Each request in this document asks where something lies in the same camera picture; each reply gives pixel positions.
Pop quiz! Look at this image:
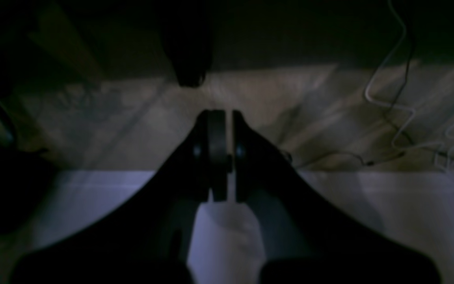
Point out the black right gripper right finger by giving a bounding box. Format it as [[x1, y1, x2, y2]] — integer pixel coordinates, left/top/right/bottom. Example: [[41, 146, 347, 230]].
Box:
[[233, 111, 442, 284]]

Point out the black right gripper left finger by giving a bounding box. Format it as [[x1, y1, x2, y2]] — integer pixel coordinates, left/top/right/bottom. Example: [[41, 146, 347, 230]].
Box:
[[10, 110, 227, 284]]

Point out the white cable on floor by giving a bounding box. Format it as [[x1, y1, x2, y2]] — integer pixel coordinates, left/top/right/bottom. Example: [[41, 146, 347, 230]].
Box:
[[365, 0, 454, 174]]

